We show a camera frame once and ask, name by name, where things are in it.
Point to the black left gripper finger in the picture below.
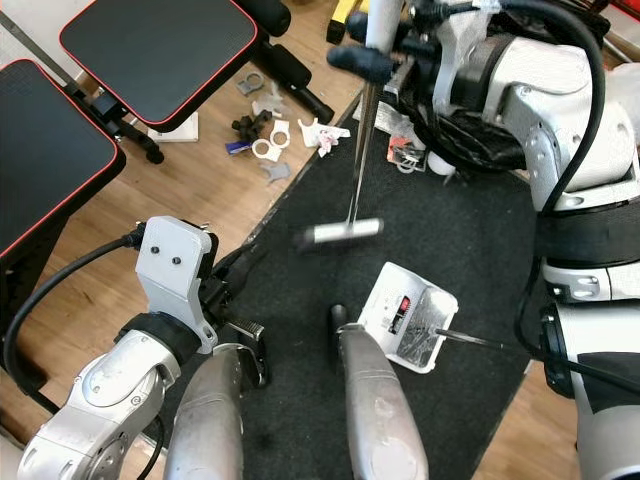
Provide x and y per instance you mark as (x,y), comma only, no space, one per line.
(240,258)
(248,276)

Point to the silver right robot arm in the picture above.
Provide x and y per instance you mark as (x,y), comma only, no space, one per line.
(550,100)

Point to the black floor mat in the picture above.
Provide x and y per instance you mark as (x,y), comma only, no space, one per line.
(460,240)

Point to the silver plastic wrapper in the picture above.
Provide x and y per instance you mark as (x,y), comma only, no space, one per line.
(385,115)

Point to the thin black foam roller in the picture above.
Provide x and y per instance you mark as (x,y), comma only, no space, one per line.
(298,85)

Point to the flat grey plastic piece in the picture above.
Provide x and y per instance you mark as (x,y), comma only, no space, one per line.
(276,174)

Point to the thick black foam roller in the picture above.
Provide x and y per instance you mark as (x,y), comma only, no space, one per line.
(265,18)

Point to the orange black packet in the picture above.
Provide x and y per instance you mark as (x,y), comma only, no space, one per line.
(405,156)

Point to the translucent white plastic piece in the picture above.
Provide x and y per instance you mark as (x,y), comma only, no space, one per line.
(268,101)

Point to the small blue piece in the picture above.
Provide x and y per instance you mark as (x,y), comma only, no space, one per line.
(240,148)

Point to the black rubbish bag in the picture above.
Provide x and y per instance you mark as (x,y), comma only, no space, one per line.
(470,145)

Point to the white round lid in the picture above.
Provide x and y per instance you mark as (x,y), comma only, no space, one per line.
(440,162)

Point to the small black plastic clip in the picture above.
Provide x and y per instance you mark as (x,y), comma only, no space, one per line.
(248,127)

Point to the grey left robot leg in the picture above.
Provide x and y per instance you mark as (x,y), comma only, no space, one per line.
(210,430)

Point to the grey robot leg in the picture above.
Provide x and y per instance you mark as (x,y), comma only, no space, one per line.
(210,430)
(380,420)

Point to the white flat card box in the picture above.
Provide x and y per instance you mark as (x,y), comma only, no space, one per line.
(172,135)

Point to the grey right robot leg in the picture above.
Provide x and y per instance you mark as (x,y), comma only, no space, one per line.
(380,420)

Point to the plain black bench pad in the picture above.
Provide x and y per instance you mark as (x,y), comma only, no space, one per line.
(160,50)

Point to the yellow metal frame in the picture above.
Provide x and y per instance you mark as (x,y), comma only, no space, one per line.
(340,10)

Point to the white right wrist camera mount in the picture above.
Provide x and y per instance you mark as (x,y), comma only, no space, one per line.
(475,35)

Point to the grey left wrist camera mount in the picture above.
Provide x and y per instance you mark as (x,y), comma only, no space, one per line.
(175,260)

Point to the grey metal bracket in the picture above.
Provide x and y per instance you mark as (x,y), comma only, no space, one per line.
(250,85)

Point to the black metal bench frame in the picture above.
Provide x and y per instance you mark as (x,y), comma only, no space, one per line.
(140,135)

